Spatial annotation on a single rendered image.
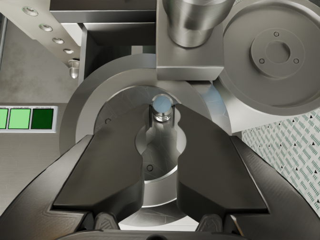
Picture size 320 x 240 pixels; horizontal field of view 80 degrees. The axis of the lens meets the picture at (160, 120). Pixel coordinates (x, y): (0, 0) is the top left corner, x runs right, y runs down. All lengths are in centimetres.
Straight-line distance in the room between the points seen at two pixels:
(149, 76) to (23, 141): 49
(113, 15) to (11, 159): 51
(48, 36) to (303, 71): 45
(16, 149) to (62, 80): 143
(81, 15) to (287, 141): 27
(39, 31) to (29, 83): 168
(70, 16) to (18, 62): 209
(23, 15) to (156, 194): 39
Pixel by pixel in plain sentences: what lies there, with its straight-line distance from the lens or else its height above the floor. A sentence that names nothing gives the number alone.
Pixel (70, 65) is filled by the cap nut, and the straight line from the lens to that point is 58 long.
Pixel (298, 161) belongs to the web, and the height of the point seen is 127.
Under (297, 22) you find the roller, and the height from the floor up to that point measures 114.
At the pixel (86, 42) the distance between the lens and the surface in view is 21.
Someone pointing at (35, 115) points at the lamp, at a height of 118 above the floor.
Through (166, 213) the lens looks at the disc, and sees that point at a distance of 17.
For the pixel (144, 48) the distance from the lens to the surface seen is 57.
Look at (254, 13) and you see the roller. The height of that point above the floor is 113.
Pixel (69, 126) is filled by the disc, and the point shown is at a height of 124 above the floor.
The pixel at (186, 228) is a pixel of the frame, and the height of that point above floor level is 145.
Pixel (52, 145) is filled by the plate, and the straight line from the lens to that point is 57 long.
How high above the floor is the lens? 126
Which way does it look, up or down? 9 degrees down
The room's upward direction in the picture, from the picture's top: 180 degrees counter-clockwise
